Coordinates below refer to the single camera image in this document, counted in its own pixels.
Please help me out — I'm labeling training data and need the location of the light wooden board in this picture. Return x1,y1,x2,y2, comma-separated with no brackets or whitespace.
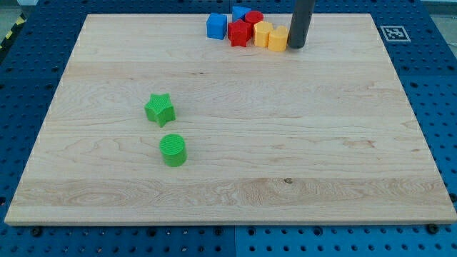
5,14,456,226

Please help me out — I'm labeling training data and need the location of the yellow black hazard tape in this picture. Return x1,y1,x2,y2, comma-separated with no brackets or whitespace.
1,13,27,51

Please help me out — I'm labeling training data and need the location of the green cylinder block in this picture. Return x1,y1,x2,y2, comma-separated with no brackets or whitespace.
159,133,187,167

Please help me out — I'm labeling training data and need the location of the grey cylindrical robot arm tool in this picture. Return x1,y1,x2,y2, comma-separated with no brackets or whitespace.
287,0,316,49

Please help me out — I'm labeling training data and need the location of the green star block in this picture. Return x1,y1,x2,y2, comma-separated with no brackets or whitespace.
144,93,176,127

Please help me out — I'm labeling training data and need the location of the yellow hexagon block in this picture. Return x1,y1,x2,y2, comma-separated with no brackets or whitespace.
253,21,273,48

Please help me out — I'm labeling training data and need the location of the white fiducial marker tag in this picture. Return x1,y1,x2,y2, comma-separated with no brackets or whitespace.
380,25,411,42

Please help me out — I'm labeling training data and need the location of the red cylinder block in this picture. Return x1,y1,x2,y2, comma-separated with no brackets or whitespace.
244,10,263,37

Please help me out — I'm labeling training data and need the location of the red star block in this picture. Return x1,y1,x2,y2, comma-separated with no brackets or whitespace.
228,19,251,47

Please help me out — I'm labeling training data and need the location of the blue block behind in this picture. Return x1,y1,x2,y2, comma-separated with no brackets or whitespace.
232,6,251,22

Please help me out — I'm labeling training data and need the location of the blue cube block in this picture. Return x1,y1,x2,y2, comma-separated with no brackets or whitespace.
206,13,228,40

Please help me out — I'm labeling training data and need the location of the yellow heart block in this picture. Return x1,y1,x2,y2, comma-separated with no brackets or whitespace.
268,26,288,52

